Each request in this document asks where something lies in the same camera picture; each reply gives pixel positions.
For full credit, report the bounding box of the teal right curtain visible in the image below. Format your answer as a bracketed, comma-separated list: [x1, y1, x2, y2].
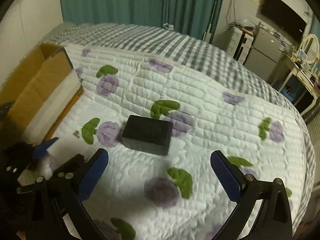
[310, 15, 320, 41]

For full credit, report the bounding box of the grey small refrigerator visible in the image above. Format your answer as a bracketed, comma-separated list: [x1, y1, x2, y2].
[244, 28, 284, 82]

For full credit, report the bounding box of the black wall television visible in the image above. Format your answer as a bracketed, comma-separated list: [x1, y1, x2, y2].
[260, 0, 307, 42]

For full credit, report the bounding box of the white floral quilt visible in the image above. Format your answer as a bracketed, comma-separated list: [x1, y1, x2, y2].
[17, 43, 309, 240]

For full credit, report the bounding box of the white oval mirror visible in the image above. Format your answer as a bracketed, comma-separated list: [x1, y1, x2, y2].
[299, 34, 319, 64]

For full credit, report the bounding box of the white suitcase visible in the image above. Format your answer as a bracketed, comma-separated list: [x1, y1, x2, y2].
[226, 27, 254, 64]

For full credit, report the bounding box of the black rectangular box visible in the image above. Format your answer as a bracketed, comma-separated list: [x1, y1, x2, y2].
[121, 115, 173, 156]

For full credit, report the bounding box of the brown cardboard box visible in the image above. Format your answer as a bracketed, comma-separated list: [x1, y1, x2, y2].
[1, 43, 81, 148]

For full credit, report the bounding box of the teal curtain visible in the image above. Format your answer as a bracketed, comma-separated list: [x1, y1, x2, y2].
[60, 0, 222, 39]
[310, 15, 320, 41]

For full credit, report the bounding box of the white dressing table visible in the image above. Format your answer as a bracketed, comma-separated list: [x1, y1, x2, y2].
[278, 55, 319, 116]

